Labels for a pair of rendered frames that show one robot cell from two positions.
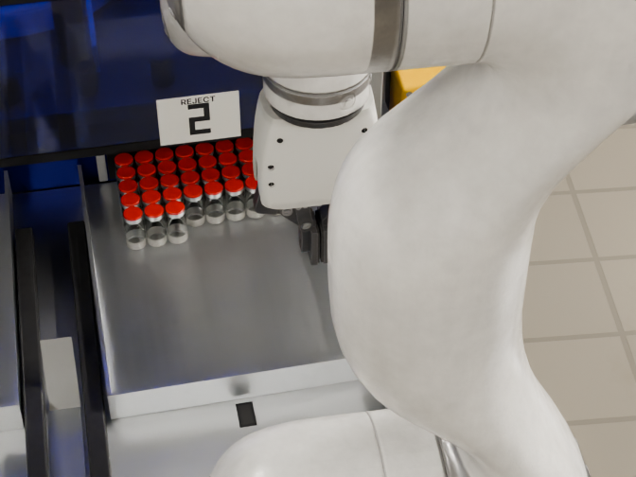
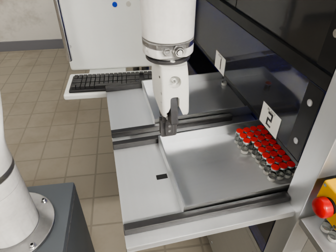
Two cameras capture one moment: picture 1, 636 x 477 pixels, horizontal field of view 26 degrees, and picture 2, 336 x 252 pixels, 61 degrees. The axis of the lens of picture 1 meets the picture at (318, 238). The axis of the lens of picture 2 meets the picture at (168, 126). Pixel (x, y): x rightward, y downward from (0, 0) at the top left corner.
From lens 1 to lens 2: 1.06 m
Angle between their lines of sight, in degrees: 63
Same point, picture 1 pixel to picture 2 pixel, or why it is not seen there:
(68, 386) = not seen: hidden behind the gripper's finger
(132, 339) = (192, 145)
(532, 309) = not seen: outside the picture
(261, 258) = (241, 176)
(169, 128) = (262, 115)
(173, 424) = (157, 158)
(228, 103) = (277, 122)
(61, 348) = not seen: hidden behind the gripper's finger
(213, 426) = (156, 168)
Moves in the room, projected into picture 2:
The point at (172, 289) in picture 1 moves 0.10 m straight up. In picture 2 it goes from (217, 152) to (221, 125)
